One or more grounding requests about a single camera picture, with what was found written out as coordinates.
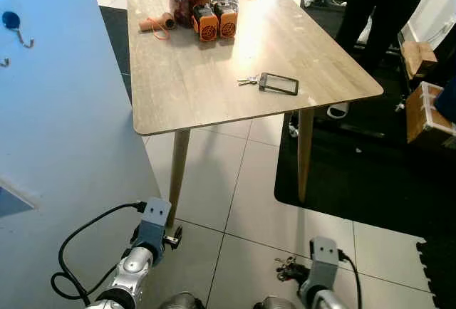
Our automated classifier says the grey right robot leg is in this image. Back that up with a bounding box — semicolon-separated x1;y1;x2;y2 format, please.
253;296;296;309

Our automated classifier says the grey robot leg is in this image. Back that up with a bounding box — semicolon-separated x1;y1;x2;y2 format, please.
253;296;296;309
158;291;206;309

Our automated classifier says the grey left robot leg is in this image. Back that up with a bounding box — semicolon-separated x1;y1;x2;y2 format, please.
158;291;206;309

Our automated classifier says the large black floor mat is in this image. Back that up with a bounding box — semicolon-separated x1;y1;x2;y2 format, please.
274;0;456;240

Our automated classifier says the black puzzle edge foam mat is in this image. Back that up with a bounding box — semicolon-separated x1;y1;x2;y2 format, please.
415;234;456;309

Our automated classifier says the light wooden table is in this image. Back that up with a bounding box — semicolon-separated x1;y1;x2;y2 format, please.
126;0;384;228

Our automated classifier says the wooden crate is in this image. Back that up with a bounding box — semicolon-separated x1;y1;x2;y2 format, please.
406;81;456;146

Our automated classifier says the dark floor mat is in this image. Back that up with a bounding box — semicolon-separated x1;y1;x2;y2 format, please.
98;5;134;103

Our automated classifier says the orange black battery pack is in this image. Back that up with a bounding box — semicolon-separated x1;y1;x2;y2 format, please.
192;4;219;43
214;1;239;39

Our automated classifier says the dark blue cloth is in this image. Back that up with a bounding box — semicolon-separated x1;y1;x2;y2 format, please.
436;78;456;121

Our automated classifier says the small wooden box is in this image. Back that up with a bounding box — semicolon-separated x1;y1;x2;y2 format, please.
400;41;437;80

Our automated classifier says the person in black clothes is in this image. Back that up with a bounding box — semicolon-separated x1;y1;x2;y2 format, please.
326;0;456;120

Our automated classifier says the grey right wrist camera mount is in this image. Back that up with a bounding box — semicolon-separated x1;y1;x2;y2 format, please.
308;236;340;292

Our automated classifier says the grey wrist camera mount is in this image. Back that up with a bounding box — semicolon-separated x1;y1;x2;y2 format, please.
308;236;340;292
137;197;172;253

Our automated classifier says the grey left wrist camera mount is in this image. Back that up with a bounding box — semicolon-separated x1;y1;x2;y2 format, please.
137;197;172;253

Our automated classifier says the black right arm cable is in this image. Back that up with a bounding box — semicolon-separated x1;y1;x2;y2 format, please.
338;249;364;309

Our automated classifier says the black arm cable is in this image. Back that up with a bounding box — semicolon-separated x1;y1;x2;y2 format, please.
338;249;364;309
50;201;147;306

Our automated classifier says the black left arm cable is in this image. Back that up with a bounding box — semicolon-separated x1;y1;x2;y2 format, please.
50;201;147;306

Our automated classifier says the brown roll with orange string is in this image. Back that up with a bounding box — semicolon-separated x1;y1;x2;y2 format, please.
138;12;177;41

